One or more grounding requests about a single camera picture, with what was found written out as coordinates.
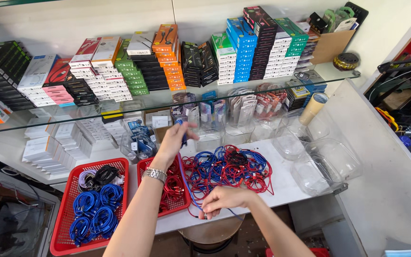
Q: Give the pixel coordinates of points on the row of black gold-print boxes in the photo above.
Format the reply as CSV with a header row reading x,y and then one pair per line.
x,y
198,64

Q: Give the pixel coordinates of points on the round wooden stool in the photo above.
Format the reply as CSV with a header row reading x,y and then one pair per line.
x,y
212,232

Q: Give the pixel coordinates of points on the stack of green boxes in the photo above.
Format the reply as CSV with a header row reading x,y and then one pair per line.
x,y
132,75

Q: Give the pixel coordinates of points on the small red plastic basket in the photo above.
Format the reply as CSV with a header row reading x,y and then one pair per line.
x,y
178,207

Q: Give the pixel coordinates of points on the person's left fingers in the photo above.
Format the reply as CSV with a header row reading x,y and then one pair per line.
x,y
191,132

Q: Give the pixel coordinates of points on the glass shelf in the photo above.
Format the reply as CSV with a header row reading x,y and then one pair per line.
x,y
177,95

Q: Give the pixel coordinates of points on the light blue paper pack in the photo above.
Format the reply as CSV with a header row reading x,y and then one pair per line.
x,y
407,253

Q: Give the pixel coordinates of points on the stack of white green-top boxes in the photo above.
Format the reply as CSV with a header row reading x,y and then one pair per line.
x,y
225,64

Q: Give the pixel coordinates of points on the stack of flat black boxes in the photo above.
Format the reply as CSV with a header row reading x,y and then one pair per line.
x,y
80,91

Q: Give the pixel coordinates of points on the clear jar with chargers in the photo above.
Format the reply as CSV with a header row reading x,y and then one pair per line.
x,y
138,142

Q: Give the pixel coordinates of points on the stack of orange boxes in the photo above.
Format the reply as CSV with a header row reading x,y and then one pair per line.
x,y
169,60

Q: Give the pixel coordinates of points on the large clear plastic jar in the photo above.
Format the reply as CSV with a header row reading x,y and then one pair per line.
x,y
328,167

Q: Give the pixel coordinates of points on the small black gadget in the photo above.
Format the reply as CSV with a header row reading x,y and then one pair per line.
x,y
301,75

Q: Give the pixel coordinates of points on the round dark gold container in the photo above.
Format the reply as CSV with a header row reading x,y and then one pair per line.
x,y
345,61

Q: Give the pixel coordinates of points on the stack of pink boxes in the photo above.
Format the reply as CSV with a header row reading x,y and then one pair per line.
x,y
58,91

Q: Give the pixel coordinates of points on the stack of white dark-green-top boxes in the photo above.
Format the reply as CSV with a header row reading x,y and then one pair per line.
x,y
284,53

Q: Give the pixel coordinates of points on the person's left hand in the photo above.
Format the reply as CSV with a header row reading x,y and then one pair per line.
x,y
169,146

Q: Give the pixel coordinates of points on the stack of black green-print boxes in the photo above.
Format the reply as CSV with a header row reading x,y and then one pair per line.
x,y
2,71

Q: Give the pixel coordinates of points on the small open cardboard box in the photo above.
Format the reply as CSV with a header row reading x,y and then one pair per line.
x,y
157,123

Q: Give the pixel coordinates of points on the row of hanging accessory packets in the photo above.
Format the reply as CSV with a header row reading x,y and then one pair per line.
x,y
234,103

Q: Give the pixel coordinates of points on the brown tape roll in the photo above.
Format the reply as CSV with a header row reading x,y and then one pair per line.
x,y
310,109

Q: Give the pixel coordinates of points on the cluttered workbench with tools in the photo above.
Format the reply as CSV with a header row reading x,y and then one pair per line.
x,y
405,107

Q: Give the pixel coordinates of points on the stack of black red-top boxes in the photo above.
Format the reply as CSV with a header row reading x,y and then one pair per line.
x,y
262,46

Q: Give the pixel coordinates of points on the stack of thin packets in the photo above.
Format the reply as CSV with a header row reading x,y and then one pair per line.
x,y
307,50

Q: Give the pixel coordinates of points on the stack of blue boxes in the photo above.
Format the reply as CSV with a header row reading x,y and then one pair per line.
x,y
243,53

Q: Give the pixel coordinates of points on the large red plastic basket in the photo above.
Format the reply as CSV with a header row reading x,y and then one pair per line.
x,y
62,214

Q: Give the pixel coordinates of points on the silver metal wristwatch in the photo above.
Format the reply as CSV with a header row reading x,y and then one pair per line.
x,y
154,174

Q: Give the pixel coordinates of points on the red plastic object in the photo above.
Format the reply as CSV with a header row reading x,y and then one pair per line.
x,y
319,252

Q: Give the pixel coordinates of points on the stacks of small white boxes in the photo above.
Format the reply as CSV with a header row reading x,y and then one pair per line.
x,y
62,142

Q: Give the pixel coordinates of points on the cardboard box with accessories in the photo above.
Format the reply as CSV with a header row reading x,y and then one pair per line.
x,y
330,44

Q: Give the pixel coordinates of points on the metal glass clamp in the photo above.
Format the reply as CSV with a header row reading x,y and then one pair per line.
x,y
340,188

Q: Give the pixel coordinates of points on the stack of black white-lid boxes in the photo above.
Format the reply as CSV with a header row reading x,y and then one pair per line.
x,y
152,69

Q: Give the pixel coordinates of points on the person's right hand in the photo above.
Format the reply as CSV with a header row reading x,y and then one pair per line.
x,y
230,198

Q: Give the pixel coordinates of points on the stack of white blue-label boxes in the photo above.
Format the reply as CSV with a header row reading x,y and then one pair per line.
x,y
36,76

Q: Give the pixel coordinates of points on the stack of yellow-black boxes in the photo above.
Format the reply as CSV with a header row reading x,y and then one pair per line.
x,y
301,92

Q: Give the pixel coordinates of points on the person's right fingers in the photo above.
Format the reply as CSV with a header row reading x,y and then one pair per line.
x,y
211,210

